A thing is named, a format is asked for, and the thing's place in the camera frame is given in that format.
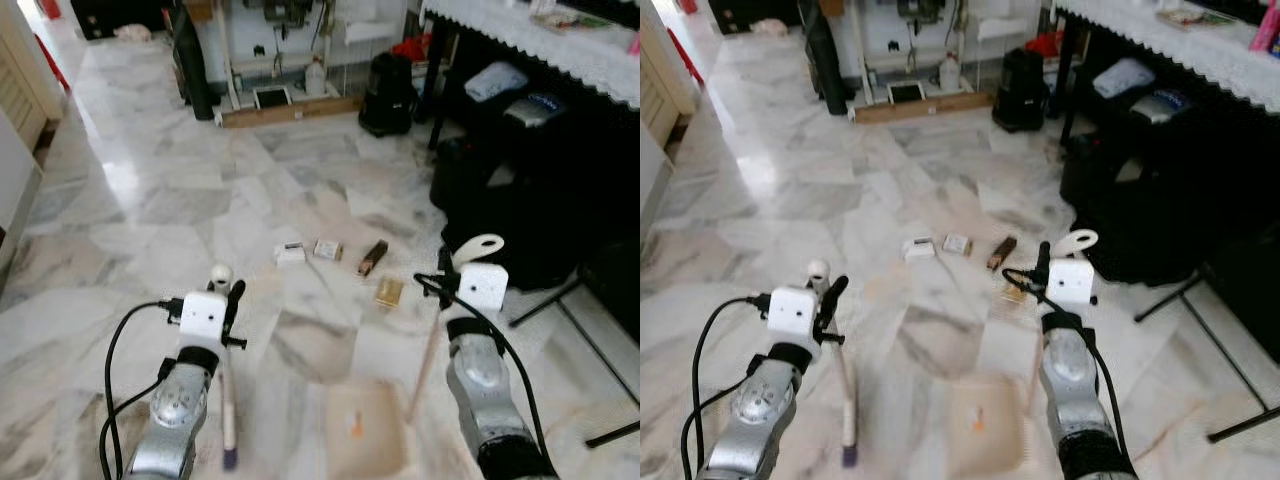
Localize beige long-handled dustpan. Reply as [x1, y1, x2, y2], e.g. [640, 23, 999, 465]
[325, 233, 506, 480]
[947, 229, 1100, 479]

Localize large black bag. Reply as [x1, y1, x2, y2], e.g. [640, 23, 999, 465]
[430, 60, 641, 293]
[1060, 55, 1280, 291]

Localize black metal stand legs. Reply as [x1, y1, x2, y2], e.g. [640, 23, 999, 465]
[508, 275, 641, 449]
[1134, 270, 1280, 444]

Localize black round appliance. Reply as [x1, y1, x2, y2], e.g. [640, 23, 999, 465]
[992, 47, 1051, 133]
[358, 52, 419, 138]

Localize grey white pouch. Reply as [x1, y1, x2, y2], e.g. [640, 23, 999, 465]
[1093, 57, 1156, 99]
[464, 62, 529, 103]

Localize wooden plank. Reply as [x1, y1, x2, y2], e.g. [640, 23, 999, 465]
[221, 96, 364, 129]
[854, 91, 997, 124]

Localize tall black case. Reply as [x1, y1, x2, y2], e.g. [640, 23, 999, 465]
[170, 0, 215, 123]
[805, 0, 849, 116]

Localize table with white lace cloth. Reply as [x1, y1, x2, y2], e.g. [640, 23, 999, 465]
[420, 0, 641, 151]
[1053, 0, 1280, 146]

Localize light wooden cabinet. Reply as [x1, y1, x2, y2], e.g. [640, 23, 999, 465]
[640, 15, 697, 151]
[0, 0, 67, 153]

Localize red stick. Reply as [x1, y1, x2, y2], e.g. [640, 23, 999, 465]
[34, 34, 73, 93]
[667, 28, 704, 87]

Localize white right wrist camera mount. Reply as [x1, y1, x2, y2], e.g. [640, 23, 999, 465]
[456, 263, 510, 320]
[1046, 258, 1097, 316]

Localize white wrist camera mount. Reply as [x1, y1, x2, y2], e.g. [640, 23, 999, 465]
[767, 287, 822, 347]
[456, 263, 510, 320]
[180, 290, 230, 351]
[1046, 258, 1097, 316]

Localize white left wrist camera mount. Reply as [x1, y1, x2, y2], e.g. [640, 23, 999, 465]
[180, 290, 230, 351]
[767, 287, 822, 347]

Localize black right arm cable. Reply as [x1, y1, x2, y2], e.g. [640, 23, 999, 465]
[1002, 267, 1133, 463]
[413, 273, 552, 471]

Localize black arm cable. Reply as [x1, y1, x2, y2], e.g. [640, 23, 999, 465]
[413, 273, 552, 471]
[681, 294, 772, 480]
[99, 298, 187, 480]
[1002, 267, 1133, 463]

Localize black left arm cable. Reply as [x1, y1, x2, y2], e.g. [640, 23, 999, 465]
[681, 294, 772, 480]
[99, 298, 187, 480]

